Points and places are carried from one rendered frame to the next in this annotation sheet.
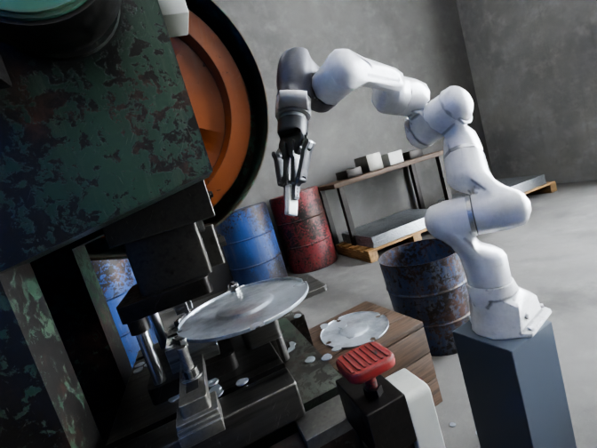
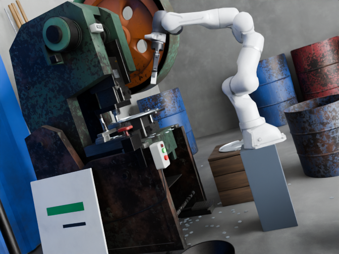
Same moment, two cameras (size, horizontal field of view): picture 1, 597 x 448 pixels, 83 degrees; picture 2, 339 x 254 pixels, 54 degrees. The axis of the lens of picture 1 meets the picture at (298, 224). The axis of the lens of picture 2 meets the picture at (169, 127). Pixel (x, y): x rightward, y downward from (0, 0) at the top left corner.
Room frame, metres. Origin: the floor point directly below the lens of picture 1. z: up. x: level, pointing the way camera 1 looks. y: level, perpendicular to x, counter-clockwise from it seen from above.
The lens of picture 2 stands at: (-0.70, -1.32, 0.87)
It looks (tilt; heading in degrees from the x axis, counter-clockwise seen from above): 6 degrees down; 42
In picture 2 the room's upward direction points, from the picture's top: 18 degrees counter-clockwise
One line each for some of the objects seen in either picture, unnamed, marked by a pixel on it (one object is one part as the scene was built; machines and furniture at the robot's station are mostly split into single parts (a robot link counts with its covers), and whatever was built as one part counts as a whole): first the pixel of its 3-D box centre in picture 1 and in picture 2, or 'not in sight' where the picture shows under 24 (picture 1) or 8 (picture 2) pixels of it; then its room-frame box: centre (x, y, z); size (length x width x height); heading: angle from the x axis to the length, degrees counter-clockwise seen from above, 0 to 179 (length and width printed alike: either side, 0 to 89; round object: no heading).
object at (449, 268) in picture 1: (428, 293); (323, 135); (1.68, -0.55, 0.24); 0.42 x 0.42 x 0.48
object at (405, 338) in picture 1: (364, 366); (245, 168); (1.32, -0.10, 0.18); 0.40 x 0.38 x 0.35; 113
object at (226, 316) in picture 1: (244, 305); (135, 116); (0.71, 0.16, 0.78); 0.29 x 0.29 x 0.01
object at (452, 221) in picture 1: (465, 241); (239, 98); (0.91, -0.43, 0.71); 0.18 x 0.11 x 0.25; 60
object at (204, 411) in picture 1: (191, 378); (105, 131); (0.51, 0.23, 0.76); 0.17 x 0.06 x 0.10; 17
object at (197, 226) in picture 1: (165, 204); (111, 80); (0.68, 0.24, 1.04); 0.17 x 0.15 x 0.30; 107
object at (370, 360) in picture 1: (370, 380); (126, 134); (0.42, -0.03, 0.72); 0.07 x 0.06 x 0.08; 107
